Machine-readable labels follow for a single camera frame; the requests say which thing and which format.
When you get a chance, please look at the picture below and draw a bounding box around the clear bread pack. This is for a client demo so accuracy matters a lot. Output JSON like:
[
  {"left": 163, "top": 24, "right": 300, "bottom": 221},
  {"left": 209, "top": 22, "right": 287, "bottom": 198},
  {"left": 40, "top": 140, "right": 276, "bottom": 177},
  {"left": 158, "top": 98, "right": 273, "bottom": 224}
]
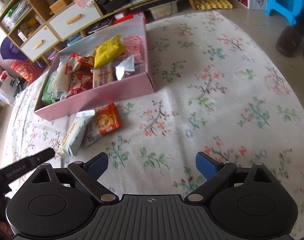
[{"left": 49, "top": 55, "right": 71, "bottom": 99}]

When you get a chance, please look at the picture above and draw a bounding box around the pink wafer snack pack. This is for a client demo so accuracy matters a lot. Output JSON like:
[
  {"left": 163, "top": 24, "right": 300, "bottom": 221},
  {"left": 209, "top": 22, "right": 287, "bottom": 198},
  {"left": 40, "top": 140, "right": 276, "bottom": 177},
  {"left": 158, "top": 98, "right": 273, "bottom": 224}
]
[{"left": 92, "top": 66, "right": 116, "bottom": 88}]

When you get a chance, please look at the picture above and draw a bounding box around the red crinkled snack pack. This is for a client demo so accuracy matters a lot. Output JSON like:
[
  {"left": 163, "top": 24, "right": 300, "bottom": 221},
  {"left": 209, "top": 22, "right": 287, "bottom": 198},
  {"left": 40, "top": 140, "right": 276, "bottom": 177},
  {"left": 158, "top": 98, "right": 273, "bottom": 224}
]
[{"left": 64, "top": 53, "right": 95, "bottom": 74}]

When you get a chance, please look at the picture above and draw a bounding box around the yellow snack pack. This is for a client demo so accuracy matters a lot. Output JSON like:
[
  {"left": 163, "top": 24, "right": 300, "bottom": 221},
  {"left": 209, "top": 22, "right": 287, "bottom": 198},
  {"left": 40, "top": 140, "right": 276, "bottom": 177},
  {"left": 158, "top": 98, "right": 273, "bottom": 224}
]
[{"left": 93, "top": 35, "right": 127, "bottom": 69}]

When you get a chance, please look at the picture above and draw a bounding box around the white cream snack pack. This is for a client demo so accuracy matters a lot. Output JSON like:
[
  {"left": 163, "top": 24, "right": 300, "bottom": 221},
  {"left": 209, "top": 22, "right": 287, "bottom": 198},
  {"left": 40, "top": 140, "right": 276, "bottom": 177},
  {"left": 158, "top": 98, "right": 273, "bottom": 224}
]
[{"left": 58, "top": 109, "right": 95, "bottom": 158}]

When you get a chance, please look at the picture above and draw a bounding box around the orange small snack pack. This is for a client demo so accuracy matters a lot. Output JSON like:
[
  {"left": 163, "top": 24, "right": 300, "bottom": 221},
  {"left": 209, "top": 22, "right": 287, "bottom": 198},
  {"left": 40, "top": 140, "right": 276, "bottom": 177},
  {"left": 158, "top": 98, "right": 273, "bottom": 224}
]
[{"left": 82, "top": 103, "right": 121, "bottom": 148}]

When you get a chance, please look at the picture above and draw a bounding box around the floral white cloth mat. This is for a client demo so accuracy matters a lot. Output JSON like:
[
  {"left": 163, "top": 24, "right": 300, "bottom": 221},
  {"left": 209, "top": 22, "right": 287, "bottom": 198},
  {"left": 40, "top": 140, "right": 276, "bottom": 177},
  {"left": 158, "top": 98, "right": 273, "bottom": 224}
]
[{"left": 3, "top": 12, "right": 304, "bottom": 239}]

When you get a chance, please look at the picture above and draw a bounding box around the green snack pack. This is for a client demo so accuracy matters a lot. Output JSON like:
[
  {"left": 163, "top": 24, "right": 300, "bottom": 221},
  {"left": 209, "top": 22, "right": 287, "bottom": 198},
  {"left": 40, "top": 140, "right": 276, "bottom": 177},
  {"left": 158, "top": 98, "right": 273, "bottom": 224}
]
[{"left": 42, "top": 70, "right": 57, "bottom": 106}]

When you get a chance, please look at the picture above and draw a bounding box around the red white shopping bag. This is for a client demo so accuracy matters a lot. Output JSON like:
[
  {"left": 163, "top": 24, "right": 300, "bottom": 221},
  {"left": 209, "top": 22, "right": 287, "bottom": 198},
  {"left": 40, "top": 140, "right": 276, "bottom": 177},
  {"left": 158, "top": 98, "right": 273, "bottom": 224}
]
[{"left": 0, "top": 70, "right": 23, "bottom": 106}]

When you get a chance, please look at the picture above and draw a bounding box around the red snack pack in box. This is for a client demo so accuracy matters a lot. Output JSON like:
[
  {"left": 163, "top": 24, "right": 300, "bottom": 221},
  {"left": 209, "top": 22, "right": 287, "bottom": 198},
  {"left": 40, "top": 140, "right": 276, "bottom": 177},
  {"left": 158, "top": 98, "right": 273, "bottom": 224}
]
[{"left": 67, "top": 72, "right": 93, "bottom": 97}]

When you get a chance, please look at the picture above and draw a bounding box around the pink cardboard box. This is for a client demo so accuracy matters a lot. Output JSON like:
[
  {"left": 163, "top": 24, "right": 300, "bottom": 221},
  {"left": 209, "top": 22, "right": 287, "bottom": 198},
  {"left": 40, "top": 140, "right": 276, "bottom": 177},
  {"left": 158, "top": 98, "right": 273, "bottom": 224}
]
[{"left": 34, "top": 17, "right": 155, "bottom": 120}]

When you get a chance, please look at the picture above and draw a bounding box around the red lantern bag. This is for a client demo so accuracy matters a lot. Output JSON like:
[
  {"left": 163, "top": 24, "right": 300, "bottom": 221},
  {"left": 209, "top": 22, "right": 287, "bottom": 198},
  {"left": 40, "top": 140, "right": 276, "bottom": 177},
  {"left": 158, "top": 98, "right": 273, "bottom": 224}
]
[{"left": 11, "top": 60, "right": 44, "bottom": 83}]

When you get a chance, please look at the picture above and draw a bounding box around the silver foil pack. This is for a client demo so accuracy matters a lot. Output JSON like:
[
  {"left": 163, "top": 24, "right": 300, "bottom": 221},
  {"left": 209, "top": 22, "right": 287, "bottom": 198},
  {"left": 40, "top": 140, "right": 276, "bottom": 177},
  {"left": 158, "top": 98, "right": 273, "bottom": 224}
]
[{"left": 115, "top": 55, "right": 135, "bottom": 81}]

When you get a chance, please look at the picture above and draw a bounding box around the purple hat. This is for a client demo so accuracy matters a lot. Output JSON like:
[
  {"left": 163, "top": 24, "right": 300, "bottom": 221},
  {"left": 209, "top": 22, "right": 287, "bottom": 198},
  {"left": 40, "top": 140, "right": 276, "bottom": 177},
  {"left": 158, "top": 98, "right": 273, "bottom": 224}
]
[{"left": 0, "top": 37, "right": 27, "bottom": 61}]

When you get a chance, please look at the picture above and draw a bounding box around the pink nougat pack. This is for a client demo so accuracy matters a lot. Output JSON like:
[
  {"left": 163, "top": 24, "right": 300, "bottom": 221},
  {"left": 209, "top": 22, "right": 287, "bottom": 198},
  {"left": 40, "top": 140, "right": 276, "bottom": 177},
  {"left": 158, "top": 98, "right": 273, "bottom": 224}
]
[{"left": 121, "top": 35, "right": 144, "bottom": 64}]

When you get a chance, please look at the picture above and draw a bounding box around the brown slipper foot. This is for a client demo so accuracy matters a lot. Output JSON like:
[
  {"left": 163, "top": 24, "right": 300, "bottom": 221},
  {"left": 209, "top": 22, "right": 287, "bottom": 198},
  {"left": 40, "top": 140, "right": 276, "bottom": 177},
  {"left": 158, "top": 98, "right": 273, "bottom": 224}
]
[{"left": 276, "top": 25, "right": 302, "bottom": 57}]

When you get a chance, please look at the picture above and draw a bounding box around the wooden shelf cabinet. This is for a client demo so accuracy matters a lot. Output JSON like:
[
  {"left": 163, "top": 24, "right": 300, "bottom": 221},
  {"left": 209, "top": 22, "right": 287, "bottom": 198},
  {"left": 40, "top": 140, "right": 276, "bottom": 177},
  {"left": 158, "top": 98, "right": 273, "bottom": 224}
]
[{"left": 0, "top": 0, "right": 63, "bottom": 66}]

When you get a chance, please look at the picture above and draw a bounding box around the wooden tv cabinet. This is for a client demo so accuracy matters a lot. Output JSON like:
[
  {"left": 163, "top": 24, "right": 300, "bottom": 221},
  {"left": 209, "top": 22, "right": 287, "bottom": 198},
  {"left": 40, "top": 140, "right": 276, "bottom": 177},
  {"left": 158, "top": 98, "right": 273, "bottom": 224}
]
[{"left": 45, "top": 0, "right": 272, "bottom": 42}]

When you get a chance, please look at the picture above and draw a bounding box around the red shoe box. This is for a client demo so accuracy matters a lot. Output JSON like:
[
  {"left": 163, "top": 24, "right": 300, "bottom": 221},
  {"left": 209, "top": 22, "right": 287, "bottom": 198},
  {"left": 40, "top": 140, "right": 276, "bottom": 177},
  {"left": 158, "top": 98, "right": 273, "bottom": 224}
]
[{"left": 112, "top": 11, "right": 148, "bottom": 25}]

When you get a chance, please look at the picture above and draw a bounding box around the yellow egg tray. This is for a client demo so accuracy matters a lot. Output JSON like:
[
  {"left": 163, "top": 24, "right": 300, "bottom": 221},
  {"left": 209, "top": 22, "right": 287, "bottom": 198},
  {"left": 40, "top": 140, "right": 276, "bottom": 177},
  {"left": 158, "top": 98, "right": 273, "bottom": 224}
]
[{"left": 194, "top": 0, "right": 233, "bottom": 10}]

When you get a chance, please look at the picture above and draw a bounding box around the blue plastic stool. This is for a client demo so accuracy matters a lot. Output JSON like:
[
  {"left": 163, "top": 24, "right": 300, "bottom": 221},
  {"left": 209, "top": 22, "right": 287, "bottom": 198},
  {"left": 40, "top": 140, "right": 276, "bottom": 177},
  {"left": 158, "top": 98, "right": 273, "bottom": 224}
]
[{"left": 264, "top": 0, "right": 304, "bottom": 26}]

